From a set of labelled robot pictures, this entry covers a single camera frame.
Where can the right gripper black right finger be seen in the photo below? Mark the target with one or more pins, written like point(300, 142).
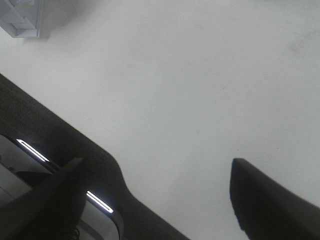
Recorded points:
point(265, 210)

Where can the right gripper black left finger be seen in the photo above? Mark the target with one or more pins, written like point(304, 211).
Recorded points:
point(51, 210)

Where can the white microwave door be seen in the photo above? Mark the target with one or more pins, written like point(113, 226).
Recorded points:
point(21, 18)

